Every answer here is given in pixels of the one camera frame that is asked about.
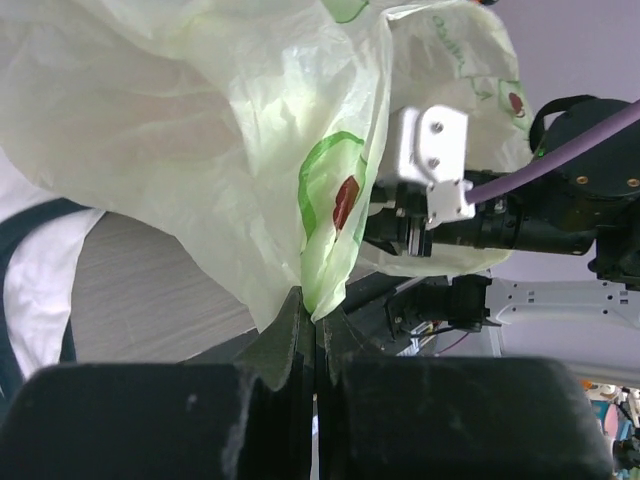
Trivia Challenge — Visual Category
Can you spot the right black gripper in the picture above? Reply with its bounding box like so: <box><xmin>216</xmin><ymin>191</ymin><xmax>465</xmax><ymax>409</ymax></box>
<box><xmin>363</xmin><ymin>180</ymin><xmax>505</xmax><ymax>258</ymax></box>

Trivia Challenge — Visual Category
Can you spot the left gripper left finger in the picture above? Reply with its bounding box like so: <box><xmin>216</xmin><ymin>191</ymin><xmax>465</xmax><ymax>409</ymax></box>
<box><xmin>234</xmin><ymin>287</ymin><xmax>314</xmax><ymax>479</ymax></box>

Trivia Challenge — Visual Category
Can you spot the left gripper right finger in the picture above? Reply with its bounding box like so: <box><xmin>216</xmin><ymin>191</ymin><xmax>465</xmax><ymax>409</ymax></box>
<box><xmin>315</xmin><ymin>309</ymin><xmax>389</xmax><ymax>479</ymax></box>

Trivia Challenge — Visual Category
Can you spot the green avocado print plastic bag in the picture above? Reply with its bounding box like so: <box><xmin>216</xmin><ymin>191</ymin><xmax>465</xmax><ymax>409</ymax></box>
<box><xmin>1</xmin><ymin>1</ymin><xmax>533</xmax><ymax>328</ymax></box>

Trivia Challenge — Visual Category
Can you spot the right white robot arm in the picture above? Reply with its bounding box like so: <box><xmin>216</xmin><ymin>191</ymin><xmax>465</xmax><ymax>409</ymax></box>
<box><xmin>364</xmin><ymin>95</ymin><xmax>639</xmax><ymax>341</ymax></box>

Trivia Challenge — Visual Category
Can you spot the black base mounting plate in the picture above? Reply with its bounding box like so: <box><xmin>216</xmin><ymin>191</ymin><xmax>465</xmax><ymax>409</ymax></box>
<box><xmin>342</xmin><ymin>273</ymin><xmax>448</xmax><ymax>356</ymax></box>

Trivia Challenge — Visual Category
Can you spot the white navy trimmed shirt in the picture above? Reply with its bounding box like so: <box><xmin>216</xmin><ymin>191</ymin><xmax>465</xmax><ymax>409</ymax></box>
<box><xmin>0</xmin><ymin>149</ymin><xmax>108</xmax><ymax>401</ymax></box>

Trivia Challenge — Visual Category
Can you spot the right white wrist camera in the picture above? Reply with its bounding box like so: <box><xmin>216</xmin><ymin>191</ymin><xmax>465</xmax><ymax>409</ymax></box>
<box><xmin>383</xmin><ymin>105</ymin><xmax>475</xmax><ymax>224</ymax></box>

